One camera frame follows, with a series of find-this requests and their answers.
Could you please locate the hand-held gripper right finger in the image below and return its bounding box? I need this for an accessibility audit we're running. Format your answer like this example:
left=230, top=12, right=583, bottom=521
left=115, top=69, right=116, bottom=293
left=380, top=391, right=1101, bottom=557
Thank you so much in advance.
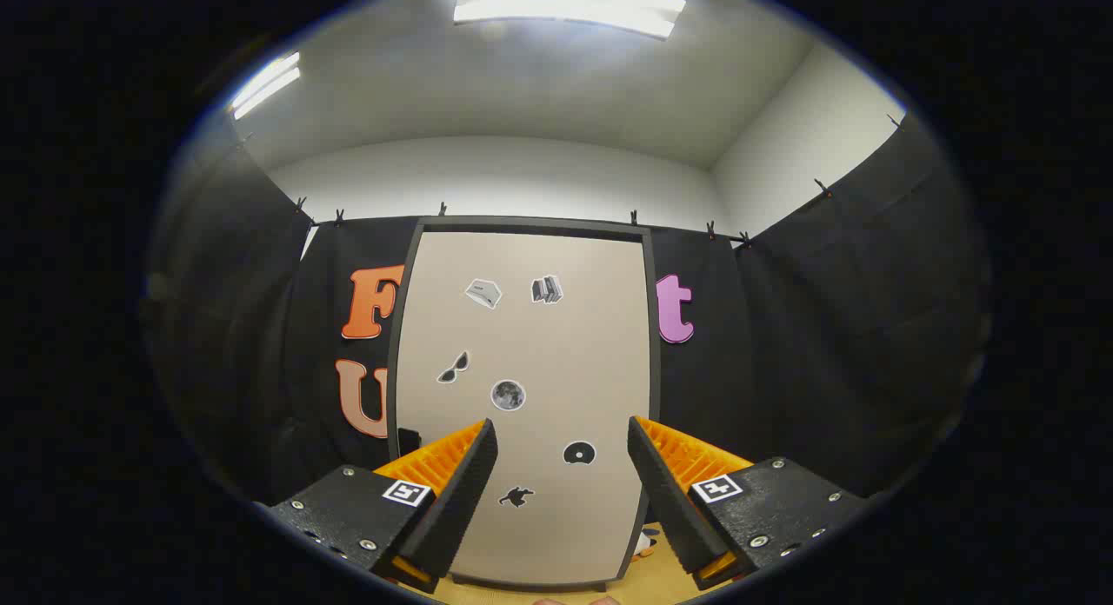
left=628, top=416, right=870, bottom=591

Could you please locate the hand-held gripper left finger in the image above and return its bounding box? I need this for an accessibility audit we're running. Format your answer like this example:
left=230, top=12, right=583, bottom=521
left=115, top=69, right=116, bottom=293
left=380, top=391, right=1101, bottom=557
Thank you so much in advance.
left=257, top=418, right=499, bottom=593

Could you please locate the beige shoe cabinet door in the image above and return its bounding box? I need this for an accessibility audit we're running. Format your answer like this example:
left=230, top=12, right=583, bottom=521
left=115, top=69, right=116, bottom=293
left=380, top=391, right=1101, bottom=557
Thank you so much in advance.
left=397, top=230, right=652, bottom=586

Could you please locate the dark grey shoe cabinet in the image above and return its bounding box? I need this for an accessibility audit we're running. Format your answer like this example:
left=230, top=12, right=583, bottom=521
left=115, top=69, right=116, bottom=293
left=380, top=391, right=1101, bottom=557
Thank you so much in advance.
left=385, top=216, right=662, bottom=588

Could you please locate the black backdrop cloth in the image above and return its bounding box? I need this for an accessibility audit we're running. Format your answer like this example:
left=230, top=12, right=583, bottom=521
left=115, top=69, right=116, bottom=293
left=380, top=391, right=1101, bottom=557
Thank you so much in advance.
left=148, top=110, right=992, bottom=506

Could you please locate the narrow ceiling light panel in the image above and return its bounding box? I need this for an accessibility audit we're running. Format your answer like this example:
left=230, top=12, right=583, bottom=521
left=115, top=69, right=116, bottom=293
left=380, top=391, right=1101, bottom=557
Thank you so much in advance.
left=230, top=51, right=302, bottom=121

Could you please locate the large ceiling light panel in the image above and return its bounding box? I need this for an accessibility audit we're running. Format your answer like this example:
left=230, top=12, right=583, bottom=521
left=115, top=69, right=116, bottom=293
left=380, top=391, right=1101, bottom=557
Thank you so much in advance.
left=453, top=0, right=688, bottom=39

